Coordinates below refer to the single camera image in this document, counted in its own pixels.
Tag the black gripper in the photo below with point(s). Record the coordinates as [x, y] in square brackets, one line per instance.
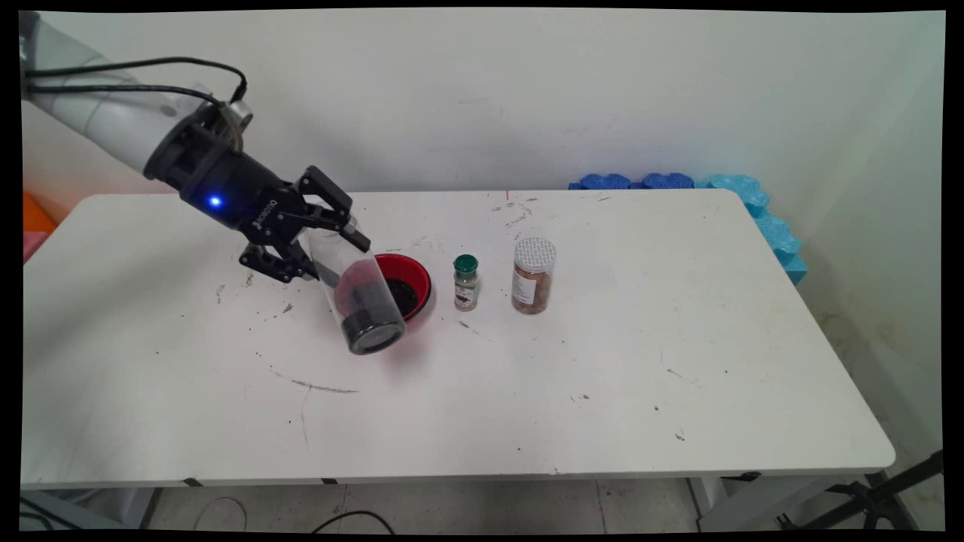
[226, 188]

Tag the clear plastic jar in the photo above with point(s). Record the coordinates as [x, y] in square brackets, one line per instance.
[339, 263]

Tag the black grains pile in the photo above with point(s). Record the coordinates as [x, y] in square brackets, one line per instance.
[407, 297]
[373, 309]

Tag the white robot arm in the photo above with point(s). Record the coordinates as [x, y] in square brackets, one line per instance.
[98, 105]

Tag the red bowl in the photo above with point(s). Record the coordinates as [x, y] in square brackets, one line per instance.
[418, 275]

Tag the green-capped spice bottle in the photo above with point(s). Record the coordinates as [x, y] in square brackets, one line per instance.
[465, 290]

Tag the white-lidded nut jar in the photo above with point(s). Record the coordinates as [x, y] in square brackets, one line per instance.
[533, 286]

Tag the orange box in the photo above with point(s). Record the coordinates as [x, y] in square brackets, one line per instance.
[36, 214]

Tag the pink box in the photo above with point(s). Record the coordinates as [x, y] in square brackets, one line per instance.
[32, 245]

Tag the cyan foam strip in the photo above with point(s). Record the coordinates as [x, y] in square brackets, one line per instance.
[753, 199]

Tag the white table leg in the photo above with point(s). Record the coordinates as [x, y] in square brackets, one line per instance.
[734, 508]

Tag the black tripod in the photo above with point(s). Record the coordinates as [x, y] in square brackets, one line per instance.
[874, 497]

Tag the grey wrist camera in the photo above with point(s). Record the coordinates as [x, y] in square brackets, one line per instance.
[239, 113]

